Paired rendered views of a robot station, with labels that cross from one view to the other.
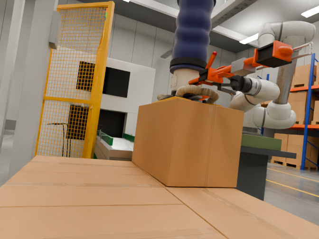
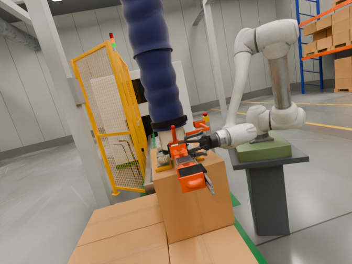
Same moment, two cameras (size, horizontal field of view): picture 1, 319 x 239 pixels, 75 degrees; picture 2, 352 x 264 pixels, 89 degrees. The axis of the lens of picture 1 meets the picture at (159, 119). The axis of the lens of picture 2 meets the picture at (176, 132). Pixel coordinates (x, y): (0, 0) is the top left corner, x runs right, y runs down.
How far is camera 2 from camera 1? 0.75 m
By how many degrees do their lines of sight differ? 22
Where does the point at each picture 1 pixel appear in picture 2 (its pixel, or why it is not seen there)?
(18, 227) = not seen: outside the picture
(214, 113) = not seen: hidden behind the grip
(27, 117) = (89, 164)
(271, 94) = (245, 140)
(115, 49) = not seen: hidden behind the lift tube
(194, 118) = (174, 189)
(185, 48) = (154, 113)
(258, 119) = (263, 126)
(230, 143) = (218, 193)
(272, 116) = (277, 122)
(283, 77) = (276, 85)
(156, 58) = (189, 28)
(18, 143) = (92, 182)
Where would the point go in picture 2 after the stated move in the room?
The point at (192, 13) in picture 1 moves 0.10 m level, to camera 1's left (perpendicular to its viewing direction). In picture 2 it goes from (148, 78) to (132, 82)
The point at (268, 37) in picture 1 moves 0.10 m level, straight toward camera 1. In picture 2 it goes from (241, 57) to (234, 57)
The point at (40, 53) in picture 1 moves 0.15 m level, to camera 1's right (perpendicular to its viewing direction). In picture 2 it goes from (74, 116) to (85, 113)
